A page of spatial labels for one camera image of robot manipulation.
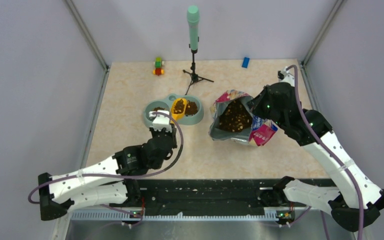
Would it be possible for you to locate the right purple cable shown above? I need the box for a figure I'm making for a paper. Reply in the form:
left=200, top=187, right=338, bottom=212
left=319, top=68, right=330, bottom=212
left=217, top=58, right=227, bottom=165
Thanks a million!
left=285, top=64, right=365, bottom=240

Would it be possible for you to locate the grey cable duct strip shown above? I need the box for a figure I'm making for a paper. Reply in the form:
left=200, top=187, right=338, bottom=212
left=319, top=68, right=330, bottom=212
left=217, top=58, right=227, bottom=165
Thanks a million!
left=71, top=209, right=279, bottom=222

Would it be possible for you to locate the black tripod microphone stand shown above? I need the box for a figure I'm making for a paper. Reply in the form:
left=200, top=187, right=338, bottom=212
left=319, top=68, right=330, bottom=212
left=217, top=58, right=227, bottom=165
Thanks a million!
left=182, top=50, right=214, bottom=96

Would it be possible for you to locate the yellow plastic scoop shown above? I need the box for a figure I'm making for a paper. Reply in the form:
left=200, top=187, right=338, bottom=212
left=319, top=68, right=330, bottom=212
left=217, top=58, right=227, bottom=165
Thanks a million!
left=170, top=98, right=187, bottom=121

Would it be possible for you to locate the green double pet bowl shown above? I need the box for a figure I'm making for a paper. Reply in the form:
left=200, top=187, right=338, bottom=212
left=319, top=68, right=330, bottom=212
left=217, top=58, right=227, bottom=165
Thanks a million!
left=142, top=93, right=205, bottom=127

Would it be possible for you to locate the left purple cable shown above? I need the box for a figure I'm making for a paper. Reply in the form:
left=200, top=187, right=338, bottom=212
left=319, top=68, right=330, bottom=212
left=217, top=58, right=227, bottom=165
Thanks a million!
left=27, top=111, right=185, bottom=229

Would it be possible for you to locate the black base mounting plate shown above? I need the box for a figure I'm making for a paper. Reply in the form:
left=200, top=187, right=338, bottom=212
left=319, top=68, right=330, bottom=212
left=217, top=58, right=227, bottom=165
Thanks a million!
left=109, top=177, right=339, bottom=218

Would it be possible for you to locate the purple cable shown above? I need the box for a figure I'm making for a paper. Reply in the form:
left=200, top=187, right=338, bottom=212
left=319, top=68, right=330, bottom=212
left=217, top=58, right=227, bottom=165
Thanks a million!
left=285, top=64, right=365, bottom=240
left=27, top=111, right=185, bottom=229

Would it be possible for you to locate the green microphone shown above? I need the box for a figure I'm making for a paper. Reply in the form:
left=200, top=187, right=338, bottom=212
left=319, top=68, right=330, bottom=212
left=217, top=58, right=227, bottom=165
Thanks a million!
left=186, top=5, right=200, bottom=54

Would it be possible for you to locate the colourful toy block figure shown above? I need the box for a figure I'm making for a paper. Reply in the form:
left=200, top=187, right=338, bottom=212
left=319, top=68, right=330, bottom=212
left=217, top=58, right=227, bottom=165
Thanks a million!
left=152, top=57, right=165, bottom=76

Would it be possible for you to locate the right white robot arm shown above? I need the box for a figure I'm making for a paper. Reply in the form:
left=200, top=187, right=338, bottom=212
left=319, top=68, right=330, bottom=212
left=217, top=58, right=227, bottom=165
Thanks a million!
left=247, top=82, right=384, bottom=232

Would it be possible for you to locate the cat food bag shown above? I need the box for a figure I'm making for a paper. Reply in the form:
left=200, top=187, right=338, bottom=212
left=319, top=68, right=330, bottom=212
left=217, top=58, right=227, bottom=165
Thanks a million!
left=208, top=89, right=278, bottom=147

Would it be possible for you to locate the blue block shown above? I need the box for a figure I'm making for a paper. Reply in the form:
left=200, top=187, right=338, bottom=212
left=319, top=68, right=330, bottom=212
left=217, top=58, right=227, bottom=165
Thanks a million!
left=241, top=57, right=250, bottom=69

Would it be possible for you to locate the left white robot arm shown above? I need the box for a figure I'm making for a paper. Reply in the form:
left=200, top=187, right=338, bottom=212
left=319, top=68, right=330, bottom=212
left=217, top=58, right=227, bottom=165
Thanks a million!
left=37, top=124, right=177, bottom=221

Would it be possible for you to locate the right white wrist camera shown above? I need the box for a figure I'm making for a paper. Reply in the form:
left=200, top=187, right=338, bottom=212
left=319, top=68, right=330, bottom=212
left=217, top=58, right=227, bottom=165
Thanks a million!
left=277, top=70, right=295, bottom=87

